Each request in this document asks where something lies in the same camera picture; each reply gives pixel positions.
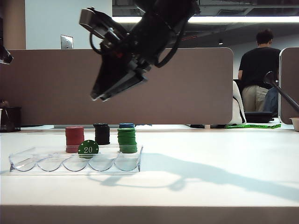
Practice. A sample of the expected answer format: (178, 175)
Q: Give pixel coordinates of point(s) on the white partition foot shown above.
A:
(207, 127)

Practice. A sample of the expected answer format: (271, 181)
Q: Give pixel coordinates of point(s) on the beige paper bowl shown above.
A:
(294, 123)

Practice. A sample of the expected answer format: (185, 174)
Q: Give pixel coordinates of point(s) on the metal wall switch plate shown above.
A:
(67, 42)

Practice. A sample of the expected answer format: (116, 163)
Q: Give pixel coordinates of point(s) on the green tape strip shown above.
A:
(254, 126)

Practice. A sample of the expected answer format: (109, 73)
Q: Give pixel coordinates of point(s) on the black desk tray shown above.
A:
(259, 116)

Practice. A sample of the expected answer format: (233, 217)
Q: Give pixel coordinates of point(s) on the green poker chip marked 20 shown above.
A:
(88, 149)

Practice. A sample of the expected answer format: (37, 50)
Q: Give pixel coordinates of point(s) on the red poker chip stack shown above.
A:
(74, 136)

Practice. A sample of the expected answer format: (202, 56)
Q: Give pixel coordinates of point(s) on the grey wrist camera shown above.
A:
(87, 18)

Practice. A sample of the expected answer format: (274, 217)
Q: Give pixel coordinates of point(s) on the blue poker chip stack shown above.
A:
(126, 125)

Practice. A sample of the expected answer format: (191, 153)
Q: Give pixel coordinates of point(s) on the wide brown desk partition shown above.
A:
(46, 88)

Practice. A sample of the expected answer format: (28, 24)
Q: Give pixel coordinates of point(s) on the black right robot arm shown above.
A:
(168, 16)

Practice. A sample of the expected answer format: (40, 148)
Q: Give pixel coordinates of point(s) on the seated person in blue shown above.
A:
(272, 100)

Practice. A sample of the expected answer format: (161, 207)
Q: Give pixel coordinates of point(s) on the long ceiling light strip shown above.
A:
(233, 19)

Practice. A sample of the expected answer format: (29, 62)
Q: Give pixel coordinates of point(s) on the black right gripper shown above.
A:
(130, 49)

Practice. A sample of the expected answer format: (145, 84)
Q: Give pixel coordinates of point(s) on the narrow brown desk partition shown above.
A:
(290, 70)

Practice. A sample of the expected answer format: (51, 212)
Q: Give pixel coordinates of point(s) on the green poker chip stack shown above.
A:
(126, 140)

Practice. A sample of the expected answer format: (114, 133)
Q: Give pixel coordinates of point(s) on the standing person in black shirt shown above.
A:
(259, 63)

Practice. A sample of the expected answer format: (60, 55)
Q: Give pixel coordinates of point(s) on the clear plastic chip tray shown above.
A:
(51, 163)

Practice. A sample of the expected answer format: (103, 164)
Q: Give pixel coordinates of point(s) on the black poker chip stack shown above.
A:
(102, 135)

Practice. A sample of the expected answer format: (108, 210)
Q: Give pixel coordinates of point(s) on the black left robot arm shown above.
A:
(5, 56)

